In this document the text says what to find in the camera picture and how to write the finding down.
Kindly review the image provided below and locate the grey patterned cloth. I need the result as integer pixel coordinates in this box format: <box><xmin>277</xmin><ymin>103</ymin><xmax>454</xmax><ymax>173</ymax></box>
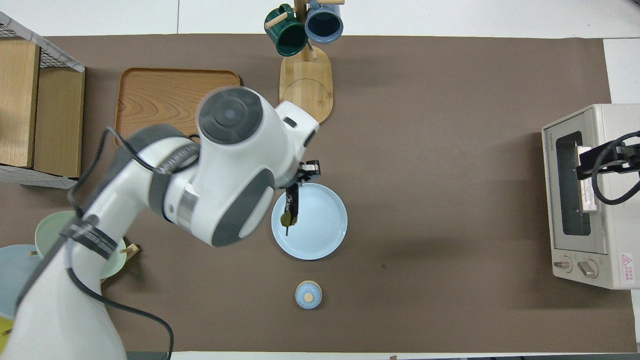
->
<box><xmin>0</xmin><ymin>12</ymin><xmax>85</xmax><ymax>73</ymax></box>

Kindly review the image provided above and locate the light blue round plate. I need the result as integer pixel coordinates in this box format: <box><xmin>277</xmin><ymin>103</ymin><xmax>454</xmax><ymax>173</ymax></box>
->
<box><xmin>271</xmin><ymin>183</ymin><xmax>348</xmax><ymax>261</ymax></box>

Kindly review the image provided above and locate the pale blue racked plate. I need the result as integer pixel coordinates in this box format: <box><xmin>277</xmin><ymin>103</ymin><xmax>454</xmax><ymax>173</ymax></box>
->
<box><xmin>0</xmin><ymin>244</ymin><xmax>43</xmax><ymax>318</ymax></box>

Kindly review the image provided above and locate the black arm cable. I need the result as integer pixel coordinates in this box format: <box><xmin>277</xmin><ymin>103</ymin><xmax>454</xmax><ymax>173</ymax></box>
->
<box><xmin>66</xmin><ymin>126</ymin><xmax>175</xmax><ymax>360</ymax></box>
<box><xmin>591</xmin><ymin>131</ymin><xmax>640</xmax><ymax>206</ymax></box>

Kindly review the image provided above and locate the beige toaster oven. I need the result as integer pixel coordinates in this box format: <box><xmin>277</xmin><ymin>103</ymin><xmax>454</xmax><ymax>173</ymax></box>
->
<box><xmin>541</xmin><ymin>103</ymin><xmax>640</xmax><ymax>290</ymax></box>

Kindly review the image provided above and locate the wooden mug tree stand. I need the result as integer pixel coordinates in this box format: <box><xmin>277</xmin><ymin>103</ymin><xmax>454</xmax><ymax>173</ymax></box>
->
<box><xmin>264</xmin><ymin>0</ymin><xmax>346</xmax><ymax>125</ymax></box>

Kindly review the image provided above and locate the dark green mug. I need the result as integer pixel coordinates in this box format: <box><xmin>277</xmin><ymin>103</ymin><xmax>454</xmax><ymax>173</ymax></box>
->
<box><xmin>264</xmin><ymin>4</ymin><xmax>309</xmax><ymax>57</ymax></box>

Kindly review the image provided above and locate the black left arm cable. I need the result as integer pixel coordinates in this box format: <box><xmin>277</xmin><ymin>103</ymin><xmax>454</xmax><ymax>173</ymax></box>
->
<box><xmin>66</xmin><ymin>126</ymin><xmax>175</xmax><ymax>360</ymax></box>

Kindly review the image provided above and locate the rectangular wooden tray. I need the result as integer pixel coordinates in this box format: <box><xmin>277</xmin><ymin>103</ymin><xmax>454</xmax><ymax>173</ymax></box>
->
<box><xmin>114</xmin><ymin>67</ymin><xmax>242</xmax><ymax>148</ymax></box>

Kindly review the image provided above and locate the yellow plate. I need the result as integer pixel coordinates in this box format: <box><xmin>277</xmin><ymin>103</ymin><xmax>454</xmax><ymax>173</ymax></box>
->
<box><xmin>0</xmin><ymin>315</ymin><xmax>16</xmax><ymax>351</ymax></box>

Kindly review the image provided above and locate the blue mug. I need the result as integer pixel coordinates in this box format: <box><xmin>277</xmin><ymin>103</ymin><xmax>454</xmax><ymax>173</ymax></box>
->
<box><xmin>304</xmin><ymin>0</ymin><xmax>345</xmax><ymax>44</ymax></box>

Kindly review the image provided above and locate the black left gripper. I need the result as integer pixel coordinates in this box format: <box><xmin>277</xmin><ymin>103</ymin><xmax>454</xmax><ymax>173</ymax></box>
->
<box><xmin>286</xmin><ymin>159</ymin><xmax>322</xmax><ymax>195</ymax></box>

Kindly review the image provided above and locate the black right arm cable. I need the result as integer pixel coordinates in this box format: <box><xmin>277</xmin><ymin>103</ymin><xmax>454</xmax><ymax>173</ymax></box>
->
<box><xmin>591</xmin><ymin>131</ymin><xmax>640</xmax><ymax>206</ymax></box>

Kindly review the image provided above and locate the wooden plate rack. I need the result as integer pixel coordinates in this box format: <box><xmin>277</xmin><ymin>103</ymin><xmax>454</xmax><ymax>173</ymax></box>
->
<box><xmin>27</xmin><ymin>243</ymin><xmax>141</xmax><ymax>286</ymax></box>

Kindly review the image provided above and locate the brown table mat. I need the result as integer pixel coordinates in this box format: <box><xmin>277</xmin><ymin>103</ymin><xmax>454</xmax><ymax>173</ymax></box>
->
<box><xmin>0</xmin><ymin>34</ymin><xmax>638</xmax><ymax>353</ymax></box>

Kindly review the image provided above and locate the pale green plate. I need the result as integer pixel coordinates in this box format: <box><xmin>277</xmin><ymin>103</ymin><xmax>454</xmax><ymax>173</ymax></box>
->
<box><xmin>34</xmin><ymin>210</ymin><xmax>128</xmax><ymax>280</ymax></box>

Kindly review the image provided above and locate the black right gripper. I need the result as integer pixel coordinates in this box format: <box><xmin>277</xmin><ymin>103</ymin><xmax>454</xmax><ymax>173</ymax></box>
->
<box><xmin>576</xmin><ymin>143</ymin><xmax>640</xmax><ymax>182</ymax></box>

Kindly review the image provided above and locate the dark purple eggplant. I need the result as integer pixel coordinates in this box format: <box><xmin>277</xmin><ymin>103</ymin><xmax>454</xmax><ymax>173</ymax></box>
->
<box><xmin>281</xmin><ymin>184</ymin><xmax>301</xmax><ymax>237</ymax></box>

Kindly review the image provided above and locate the wire and wood shelf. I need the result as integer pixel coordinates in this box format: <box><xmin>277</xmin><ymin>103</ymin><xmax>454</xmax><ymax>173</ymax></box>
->
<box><xmin>0</xmin><ymin>12</ymin><xmax>86</xmax><ymax>190</ymax></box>

